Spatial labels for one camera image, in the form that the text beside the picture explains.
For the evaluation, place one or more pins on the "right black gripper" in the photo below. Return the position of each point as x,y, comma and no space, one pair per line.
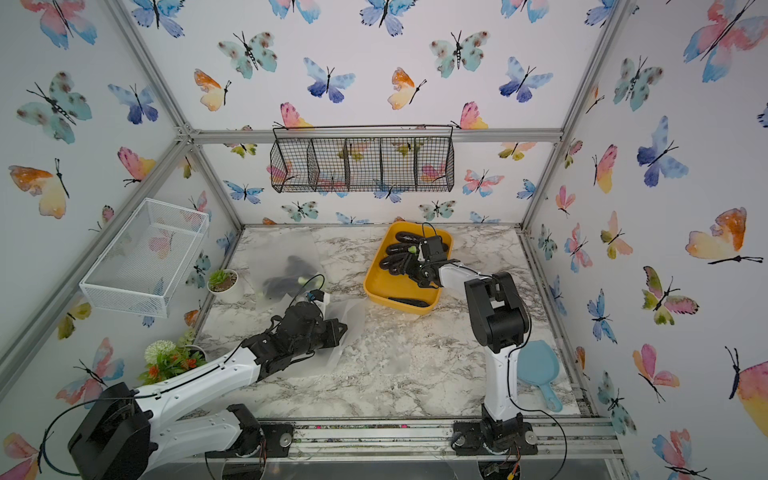
421,281

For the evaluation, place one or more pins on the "aluminium front rail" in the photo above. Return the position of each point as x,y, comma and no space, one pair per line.
409,439

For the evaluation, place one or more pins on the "eggplant at tray back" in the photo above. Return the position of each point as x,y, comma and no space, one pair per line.
406,237

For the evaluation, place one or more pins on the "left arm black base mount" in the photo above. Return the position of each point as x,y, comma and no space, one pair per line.
258,439

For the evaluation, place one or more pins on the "dark purple eggplant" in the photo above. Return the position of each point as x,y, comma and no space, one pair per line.
296,273

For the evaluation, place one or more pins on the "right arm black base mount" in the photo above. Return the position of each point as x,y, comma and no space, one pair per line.
489,437

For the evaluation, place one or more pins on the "eggplant in tray front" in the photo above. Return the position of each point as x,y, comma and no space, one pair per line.
411,302

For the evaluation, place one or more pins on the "light blue plastic scoop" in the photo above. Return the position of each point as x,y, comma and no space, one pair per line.
538,366

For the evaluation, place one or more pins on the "black wire wall basket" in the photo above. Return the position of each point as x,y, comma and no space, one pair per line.
363,159

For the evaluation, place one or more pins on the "clear zip-top bag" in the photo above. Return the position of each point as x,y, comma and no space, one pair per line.
267,253
351,313

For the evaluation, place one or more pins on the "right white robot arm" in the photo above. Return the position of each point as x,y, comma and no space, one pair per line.
502,326

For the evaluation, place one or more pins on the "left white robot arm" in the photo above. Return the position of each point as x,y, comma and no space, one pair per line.
129,432

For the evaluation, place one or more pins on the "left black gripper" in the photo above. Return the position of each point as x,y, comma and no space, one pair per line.
331,327

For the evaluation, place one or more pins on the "potted orange flower plant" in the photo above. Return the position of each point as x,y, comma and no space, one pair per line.
166,359

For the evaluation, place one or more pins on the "white mesh wall basket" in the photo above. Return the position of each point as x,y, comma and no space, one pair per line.
141,268

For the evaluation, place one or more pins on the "small white potted succulent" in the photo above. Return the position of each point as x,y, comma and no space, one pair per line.
224,284

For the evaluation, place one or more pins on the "yellow plastic tray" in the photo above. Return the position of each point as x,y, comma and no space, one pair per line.
386,277

